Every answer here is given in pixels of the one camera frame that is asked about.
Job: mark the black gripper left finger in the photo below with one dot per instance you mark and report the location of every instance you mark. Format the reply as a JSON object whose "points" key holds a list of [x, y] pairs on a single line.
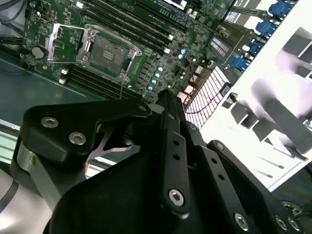
{"points": [[58, 143]]}

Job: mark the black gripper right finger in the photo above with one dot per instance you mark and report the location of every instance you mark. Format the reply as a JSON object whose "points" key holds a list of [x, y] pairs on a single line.
{"points": [[243, 185]]}

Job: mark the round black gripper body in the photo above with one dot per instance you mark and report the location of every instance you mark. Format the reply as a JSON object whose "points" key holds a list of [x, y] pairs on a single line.
{"points": [[117, 200]]}

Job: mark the metal socket cover frame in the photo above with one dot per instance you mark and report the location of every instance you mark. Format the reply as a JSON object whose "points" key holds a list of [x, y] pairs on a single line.
{"points": [[53, 41]]}

